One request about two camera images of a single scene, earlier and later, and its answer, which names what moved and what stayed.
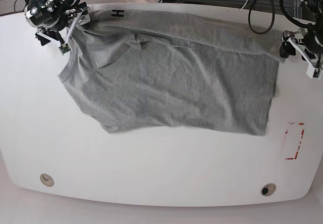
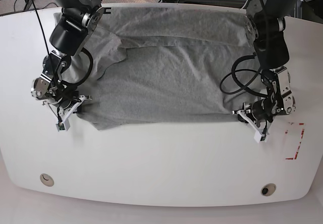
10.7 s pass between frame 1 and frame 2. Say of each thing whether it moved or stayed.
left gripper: moved
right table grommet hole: stayed
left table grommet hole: stayed
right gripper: moved
